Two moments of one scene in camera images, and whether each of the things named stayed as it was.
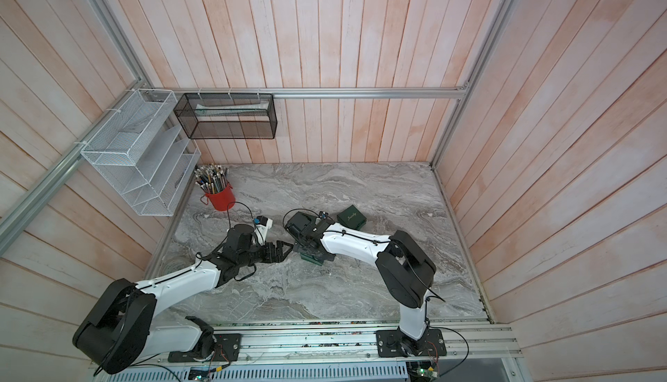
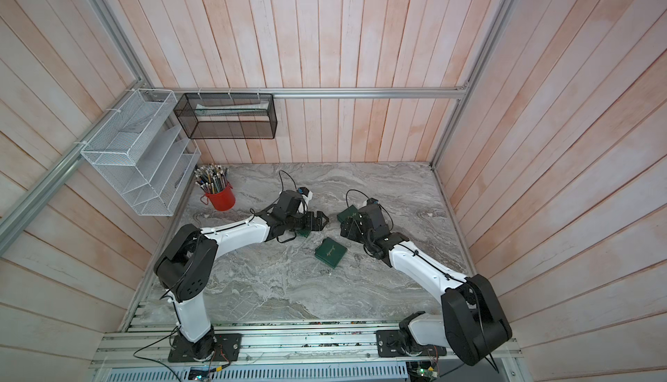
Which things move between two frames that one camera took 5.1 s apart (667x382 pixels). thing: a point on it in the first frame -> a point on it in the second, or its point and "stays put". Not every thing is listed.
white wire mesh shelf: [143, 154] stays put
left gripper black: [280, 257] -> [319, 227]
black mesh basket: [227, 115] stays put
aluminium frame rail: [382, 91] stays put
